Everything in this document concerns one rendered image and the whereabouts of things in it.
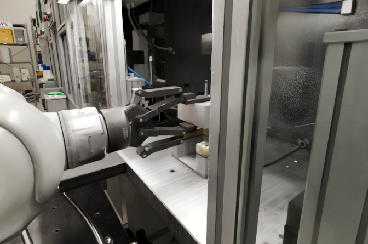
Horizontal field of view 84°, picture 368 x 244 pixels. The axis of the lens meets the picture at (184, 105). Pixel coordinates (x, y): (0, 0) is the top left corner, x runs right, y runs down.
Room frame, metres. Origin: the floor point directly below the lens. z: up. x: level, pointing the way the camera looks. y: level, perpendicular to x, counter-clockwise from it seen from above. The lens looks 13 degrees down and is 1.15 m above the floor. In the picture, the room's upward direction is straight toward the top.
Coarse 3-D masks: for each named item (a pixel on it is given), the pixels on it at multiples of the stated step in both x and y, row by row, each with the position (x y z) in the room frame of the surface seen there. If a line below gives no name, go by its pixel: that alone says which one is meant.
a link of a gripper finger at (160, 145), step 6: (168, 138) 0.41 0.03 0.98; (174, 138) 0.42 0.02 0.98; (180, 138) 0.41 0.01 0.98; (150, 144) 0.38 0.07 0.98; (156, 144) 0.38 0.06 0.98; (162, 144) 0.38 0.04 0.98; (168, 144) 0.39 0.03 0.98; (174, 144) 0.40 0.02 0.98; (144, 150) 0.37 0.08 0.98; (150, 150) 0.37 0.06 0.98; (156, 150) 0.37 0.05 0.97; (144, 156) 0.36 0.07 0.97
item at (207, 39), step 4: (204, 36) 0.50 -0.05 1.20; (208, 36) 0.49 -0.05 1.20; (204, 40) 0.50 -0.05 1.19; (208, 40) 0.49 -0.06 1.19; (212, 40) 0.48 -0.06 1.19; (204, 44) 0.50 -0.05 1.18; (208, 44) 0.49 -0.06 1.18; (204, 48) 0.50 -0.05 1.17; (208, 48) 0.49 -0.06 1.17; (204, 52) 0.50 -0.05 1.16; (208, 52) 0.49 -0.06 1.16
